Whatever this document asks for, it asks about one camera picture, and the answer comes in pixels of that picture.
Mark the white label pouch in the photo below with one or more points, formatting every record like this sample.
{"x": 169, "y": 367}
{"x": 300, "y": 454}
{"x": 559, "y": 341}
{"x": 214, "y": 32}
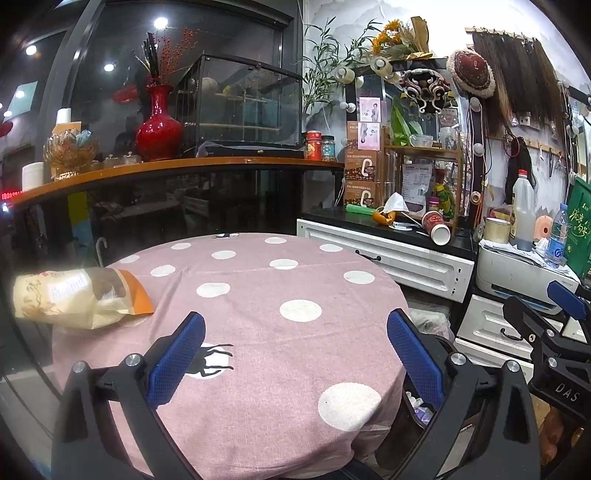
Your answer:
{"x": 415, "y": 184}

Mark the beige orange snack bag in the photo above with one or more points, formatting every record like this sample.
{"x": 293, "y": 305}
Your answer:
{"x": 69, "y": 295}

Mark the yellow sign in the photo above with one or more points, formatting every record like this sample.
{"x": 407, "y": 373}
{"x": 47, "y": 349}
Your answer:
{"x": 78, "y": 221}

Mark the glass jar dark lid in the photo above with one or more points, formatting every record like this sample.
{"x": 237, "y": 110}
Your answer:
{"x": 328, "y": 150}

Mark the wooden counter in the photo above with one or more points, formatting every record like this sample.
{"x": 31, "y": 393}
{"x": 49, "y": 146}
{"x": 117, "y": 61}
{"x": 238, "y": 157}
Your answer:
{"x": 184, "y": 165}

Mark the clear oil bottle red cap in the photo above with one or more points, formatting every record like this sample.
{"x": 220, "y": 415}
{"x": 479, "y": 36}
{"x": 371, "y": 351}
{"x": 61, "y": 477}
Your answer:
{"x": 522, "y": 217}

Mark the long white drawer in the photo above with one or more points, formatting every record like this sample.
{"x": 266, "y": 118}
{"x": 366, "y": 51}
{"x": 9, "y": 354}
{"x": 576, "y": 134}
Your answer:
{"x": 415, "y": 272}

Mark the green bamboo plant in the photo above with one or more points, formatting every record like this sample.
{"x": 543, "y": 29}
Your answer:
{"x": 323, "y": 69}

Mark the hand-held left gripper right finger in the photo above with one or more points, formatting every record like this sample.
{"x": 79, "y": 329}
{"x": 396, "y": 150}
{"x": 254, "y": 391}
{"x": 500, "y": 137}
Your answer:
{"x": 415, "y": 364}

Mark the orange plastic gadget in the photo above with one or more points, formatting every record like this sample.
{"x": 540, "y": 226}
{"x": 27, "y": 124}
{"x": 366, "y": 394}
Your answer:
{"x": 383, "y": 217}

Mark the green tube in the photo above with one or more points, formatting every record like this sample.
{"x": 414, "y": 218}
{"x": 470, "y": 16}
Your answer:
{"x": 360, "y": 211}

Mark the brown coffee box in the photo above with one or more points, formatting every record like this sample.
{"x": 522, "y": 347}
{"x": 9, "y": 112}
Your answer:
{"x": 362, "y": 167}
{"x": 362, "y": 196}

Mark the pink polka dot tablecloth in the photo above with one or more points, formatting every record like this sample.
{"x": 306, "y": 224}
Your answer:
{"x": 258, "y": 350}

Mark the white printer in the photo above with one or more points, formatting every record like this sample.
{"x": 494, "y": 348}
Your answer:
{"x": 508, "y": 272}

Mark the small glass jar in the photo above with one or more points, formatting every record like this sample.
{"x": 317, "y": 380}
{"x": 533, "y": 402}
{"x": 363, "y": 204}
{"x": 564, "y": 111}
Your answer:
{"x": 130, "y": 159}
{"x": 112, "y": 162}

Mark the red berry branches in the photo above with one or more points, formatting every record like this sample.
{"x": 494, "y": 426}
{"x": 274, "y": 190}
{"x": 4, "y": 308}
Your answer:
{"x": 171, "y": 50}

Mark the vanity mirror with bulbs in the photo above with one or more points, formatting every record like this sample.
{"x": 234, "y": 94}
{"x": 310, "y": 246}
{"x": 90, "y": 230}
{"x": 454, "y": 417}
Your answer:
{"x": 475, "y": 120}

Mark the dark brown trash bin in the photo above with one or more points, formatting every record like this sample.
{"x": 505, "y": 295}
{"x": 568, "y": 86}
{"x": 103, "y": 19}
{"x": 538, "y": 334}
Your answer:
{"x": 397, "y": 443}

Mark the blue label water bottle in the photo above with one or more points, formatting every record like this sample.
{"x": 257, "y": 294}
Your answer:
{"x": 556, "y": 240}

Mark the white face mask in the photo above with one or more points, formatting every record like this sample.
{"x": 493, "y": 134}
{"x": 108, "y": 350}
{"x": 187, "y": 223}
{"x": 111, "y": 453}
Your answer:
{"x": 398, "y": 203}

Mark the gold lotus bowl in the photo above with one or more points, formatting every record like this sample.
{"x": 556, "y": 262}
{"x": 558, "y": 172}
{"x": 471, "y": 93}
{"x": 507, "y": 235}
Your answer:
{"x": 71, "y": 154}

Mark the large white drawer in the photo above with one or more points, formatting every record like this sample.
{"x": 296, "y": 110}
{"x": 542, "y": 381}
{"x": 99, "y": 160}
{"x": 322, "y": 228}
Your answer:
{"x": 480, "y": 318}

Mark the green yellow sauce bottle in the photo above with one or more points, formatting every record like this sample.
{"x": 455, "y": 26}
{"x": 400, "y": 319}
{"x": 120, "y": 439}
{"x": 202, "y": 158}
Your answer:
{"x": 444, "y": 201}

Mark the green leaf plant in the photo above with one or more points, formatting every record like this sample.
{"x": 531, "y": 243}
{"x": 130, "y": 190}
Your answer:
{"x": 404, "y": 124}

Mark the glass display case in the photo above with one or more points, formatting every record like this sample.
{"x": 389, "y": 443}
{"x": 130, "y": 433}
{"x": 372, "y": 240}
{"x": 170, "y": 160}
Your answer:
{"x": 240, "y": 106}

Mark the black wig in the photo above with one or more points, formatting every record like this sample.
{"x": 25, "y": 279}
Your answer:
{"x": 521, "y": 161}

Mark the red hat white trim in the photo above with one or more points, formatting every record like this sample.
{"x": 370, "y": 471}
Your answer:
{"x": 471, "y": 71}

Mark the green gift bag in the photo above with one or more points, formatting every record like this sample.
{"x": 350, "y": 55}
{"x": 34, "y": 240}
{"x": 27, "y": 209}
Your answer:
{"x": 579, "y": 226}

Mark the glass bowl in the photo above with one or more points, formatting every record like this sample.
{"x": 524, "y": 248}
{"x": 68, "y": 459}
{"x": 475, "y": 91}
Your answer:
{"x": 421, "y": 141}

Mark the brown hair extensions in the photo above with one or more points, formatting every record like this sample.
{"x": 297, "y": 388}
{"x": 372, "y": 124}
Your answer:
{"x": 517, "y": 78}

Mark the white thermometer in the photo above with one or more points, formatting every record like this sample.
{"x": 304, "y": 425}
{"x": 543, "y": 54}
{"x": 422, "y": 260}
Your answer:
{"x": 404, "y": 226}

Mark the red ceramic vase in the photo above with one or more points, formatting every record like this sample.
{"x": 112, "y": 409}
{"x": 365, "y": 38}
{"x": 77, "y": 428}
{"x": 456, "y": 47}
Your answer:
{"x": 159, "y": 134}

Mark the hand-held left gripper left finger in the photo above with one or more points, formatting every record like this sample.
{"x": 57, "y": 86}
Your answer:
{"x": 178, "y": 364}

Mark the orange round toy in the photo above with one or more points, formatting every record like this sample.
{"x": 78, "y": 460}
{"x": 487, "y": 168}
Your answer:
{"x": 544, "y": 230}

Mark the ornate swirl headdress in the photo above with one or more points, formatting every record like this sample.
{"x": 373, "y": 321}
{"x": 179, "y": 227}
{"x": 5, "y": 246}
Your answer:
{"x": 425, "y": 90}

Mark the purple plastic bag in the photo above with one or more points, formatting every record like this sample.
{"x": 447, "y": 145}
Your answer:
{"x": 422, "y": 410}

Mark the white paper roll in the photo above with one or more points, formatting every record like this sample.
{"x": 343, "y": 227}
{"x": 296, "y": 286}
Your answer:
{"x": 63, "y": 115}

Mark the yellow flower bouquet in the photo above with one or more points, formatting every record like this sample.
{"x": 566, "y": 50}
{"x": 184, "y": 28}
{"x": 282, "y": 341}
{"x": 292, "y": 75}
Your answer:
{"x": 392, "y": 39}

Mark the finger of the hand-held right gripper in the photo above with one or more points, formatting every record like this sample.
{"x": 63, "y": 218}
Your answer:
{"x": 526, "y": 314}
{"x": 565, "y": 299}

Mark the brown pink portrait box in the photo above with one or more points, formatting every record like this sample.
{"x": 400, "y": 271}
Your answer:
{"x": 369, "y": 136}

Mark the bamboo shelf rack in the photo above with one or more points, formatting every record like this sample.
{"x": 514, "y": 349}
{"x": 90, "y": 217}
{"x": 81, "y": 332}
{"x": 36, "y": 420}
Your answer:
{"x": 425, "y": 150}

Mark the clear plastic cup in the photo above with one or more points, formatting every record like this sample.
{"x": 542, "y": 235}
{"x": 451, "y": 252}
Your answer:
{"x": 448, "y": 138}

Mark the white cylinder cup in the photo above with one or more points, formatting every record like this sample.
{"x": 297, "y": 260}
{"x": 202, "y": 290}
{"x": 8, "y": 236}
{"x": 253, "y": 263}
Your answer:
{"x": 33, "y": 177}

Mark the red tin can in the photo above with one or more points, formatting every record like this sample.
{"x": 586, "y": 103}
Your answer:
{"x": 314, "y": 146}

